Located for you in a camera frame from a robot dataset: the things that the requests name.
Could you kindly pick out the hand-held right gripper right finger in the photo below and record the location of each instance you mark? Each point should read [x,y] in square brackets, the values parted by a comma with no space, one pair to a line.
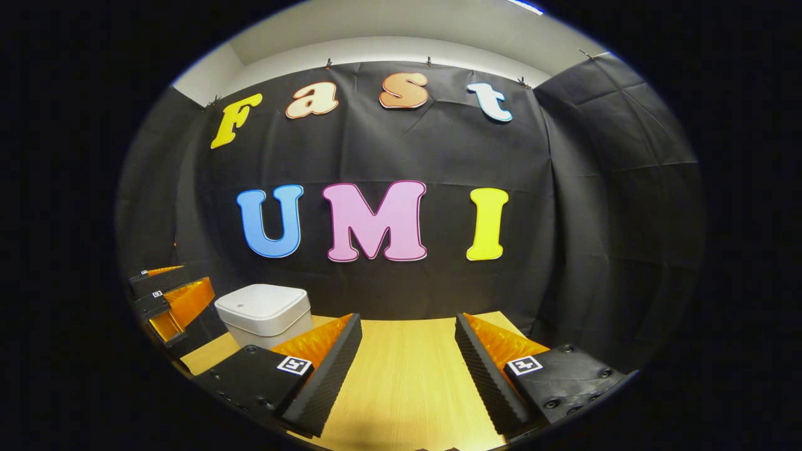
[485,382]

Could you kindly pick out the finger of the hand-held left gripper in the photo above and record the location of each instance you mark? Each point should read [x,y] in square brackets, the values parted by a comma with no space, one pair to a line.
[153,304]
[163,282]

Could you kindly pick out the wooden desktop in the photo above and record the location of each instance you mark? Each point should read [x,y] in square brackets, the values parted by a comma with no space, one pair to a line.
[407,376]

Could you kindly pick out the white desktop garbage bin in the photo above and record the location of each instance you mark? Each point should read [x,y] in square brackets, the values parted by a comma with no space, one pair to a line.
[263,310]

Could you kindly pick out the black backdrop cloth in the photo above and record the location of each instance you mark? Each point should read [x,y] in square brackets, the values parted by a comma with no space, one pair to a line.
[595,219]

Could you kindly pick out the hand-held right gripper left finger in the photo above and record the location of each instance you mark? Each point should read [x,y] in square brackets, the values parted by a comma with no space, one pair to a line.
[326,385]

